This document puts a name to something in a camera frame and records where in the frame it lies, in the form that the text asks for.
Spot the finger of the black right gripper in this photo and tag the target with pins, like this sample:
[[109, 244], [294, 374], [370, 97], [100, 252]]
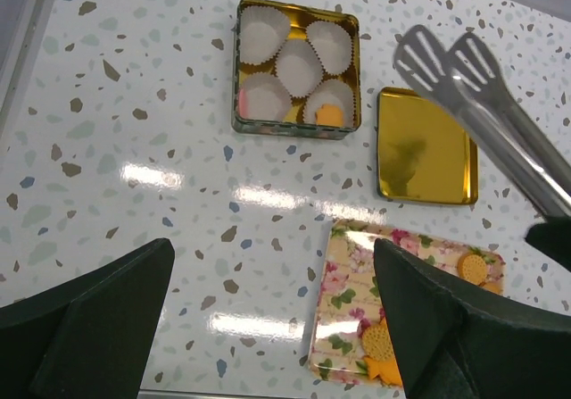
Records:
[[552, 238]]

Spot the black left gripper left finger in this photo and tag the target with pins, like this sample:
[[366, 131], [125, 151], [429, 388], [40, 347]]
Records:
[[89, 337]]

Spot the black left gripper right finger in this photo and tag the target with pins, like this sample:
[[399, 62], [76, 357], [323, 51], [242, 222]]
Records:
[[453, 339]]

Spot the tan dotted round cookie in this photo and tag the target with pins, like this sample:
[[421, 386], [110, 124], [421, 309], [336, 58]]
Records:
[[377, 343]]

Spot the silver metal tongs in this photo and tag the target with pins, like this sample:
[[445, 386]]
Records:
[[466, 82]]

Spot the orange flower cookie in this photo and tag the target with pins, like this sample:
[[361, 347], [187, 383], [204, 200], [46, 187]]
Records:
[[329, 115]]

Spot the pink round cookie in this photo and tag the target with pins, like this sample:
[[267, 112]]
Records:
[[242, 103]]

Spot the orange star cookie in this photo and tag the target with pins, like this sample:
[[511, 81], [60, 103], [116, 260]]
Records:
[[387, 371]]

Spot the orange round cookie right edge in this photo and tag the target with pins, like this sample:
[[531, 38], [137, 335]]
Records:
[[492, 287]]

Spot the orange round cookie top right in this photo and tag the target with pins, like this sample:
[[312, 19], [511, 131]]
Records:
[[472, 268]]

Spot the floral serving tray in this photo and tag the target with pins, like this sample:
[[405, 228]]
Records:
[[349, 300]]

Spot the gold tin lid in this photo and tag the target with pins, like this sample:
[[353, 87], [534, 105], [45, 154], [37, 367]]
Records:
[[423, 155]]

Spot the white paper cup bottom right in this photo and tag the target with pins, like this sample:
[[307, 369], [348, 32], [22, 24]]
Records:
[[331, 91]]

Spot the white paper cup top right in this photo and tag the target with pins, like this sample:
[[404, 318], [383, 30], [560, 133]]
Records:
[[332, 44]]

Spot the white paper cup bottom left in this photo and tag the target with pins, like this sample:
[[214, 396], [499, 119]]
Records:
[[267, 98]]

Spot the floral cookie tin box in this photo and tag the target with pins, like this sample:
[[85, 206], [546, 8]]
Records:
[[292, 125]]

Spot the white paper cup centre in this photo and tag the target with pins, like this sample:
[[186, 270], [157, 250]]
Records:
[[298, 68]]

